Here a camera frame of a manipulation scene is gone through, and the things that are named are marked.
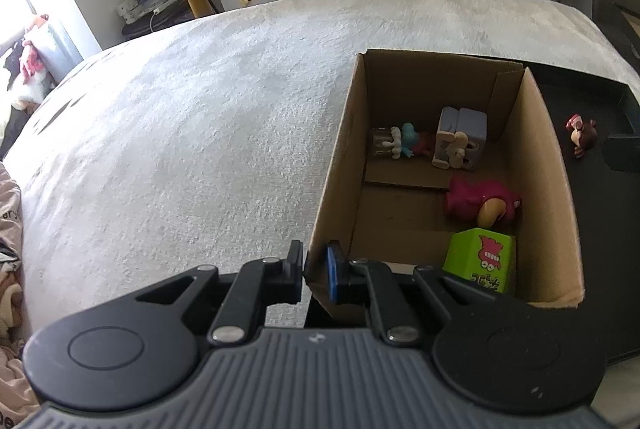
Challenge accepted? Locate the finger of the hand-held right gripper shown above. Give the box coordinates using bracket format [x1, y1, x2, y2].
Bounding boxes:
[602, 86, 640, 172]

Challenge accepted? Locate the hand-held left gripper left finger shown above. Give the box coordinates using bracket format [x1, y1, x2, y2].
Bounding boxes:
[134, 239, 306, 346]

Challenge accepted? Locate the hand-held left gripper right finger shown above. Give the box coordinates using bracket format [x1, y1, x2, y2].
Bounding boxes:
[324, 240, 503, 346]

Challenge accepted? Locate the red brown monkey figurine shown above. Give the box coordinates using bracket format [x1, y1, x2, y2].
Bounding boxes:
[565, 113, 598, 160]

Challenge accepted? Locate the black tray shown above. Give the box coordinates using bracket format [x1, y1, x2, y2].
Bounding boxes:
[304, 64, 640, 360]

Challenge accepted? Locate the green printed toy box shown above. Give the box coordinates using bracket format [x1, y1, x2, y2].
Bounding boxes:
[442, 229, 518, 297]

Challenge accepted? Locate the pink bear figurine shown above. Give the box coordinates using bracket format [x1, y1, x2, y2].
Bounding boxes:
[443, 176, 525, 228]

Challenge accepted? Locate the red figurine with beer mug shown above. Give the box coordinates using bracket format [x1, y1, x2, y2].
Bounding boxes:
[371, 122, 437, 160]

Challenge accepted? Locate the brown cardboard box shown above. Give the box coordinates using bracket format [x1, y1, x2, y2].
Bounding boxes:
[305, 49, 586, 310]

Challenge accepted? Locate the black flat box brown inside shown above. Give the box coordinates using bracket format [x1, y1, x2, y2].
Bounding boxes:
[612, 2, 640, 32]

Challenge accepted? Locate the pink printed blanket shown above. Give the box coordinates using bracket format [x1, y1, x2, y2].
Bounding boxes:
[0, 162, 41, 429]

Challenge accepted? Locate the black bag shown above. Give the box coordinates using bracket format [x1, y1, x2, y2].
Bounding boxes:
[120, 0, 196, 40]

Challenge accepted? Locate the white power strip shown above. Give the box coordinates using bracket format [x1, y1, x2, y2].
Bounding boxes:
[117, 0, 181, 20]

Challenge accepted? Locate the pile of clothes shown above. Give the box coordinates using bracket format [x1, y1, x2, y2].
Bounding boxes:
[0, 14, 56, 110]

